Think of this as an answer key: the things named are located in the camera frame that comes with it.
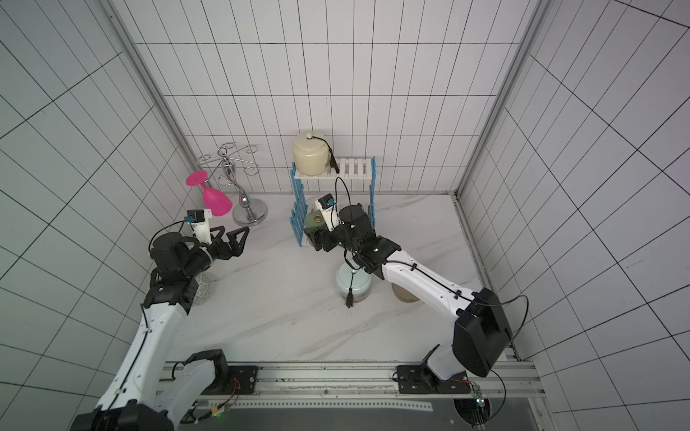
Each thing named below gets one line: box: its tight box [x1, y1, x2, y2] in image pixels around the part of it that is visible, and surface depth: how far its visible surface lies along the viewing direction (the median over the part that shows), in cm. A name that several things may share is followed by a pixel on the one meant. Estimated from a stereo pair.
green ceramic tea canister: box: [303, 209, 327, 230], surface depth 74 cm
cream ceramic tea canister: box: [292, 131, 330, 177], surface depth 85 cm
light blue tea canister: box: [336, 263, 373, 303], surface depth 83 cm
